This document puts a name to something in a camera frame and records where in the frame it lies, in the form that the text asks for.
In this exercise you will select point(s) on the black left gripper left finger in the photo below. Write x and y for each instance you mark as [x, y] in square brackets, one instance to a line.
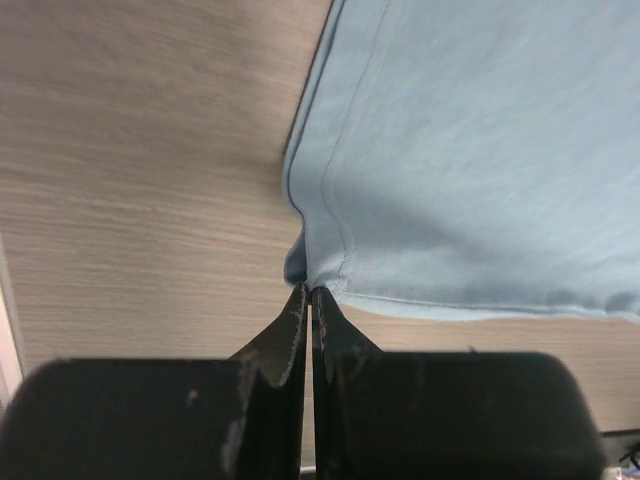
[234, 418]

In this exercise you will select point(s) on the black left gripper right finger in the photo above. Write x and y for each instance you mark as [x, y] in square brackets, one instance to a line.
[443, 415]

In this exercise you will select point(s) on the light blue t shirt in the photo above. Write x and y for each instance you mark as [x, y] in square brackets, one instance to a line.
[471, 159]

